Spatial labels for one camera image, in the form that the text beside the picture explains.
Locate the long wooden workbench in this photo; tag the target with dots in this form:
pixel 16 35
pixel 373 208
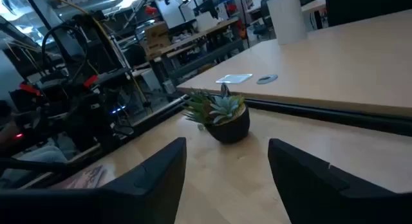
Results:
pixel 199 34

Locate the notebook with landscape cover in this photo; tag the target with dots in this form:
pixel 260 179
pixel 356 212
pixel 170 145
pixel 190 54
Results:
pixel 83 179

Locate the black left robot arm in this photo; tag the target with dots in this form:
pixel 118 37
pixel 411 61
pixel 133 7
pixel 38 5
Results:
pixel 80 114

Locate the white cylindrical cup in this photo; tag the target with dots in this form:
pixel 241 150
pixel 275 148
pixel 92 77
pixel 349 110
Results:
pixel 286 18

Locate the tall black panel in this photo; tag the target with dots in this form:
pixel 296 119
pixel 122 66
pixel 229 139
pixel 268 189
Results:
pixel 370 8

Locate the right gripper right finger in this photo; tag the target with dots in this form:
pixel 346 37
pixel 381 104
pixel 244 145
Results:
pixel 322 195

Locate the light wooden desk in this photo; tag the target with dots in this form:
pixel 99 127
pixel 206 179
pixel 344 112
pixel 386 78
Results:
pixel 322 66

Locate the cardboard box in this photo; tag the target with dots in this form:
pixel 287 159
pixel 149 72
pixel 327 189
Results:
pixel 156 39

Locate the succulent plant in black pot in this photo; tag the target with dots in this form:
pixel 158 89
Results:
pixel 231 127

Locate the white rectangular desk plate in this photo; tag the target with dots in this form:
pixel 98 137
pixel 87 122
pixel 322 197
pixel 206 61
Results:
pixel 234 78

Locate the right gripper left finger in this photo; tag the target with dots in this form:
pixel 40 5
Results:
pixel 135 198

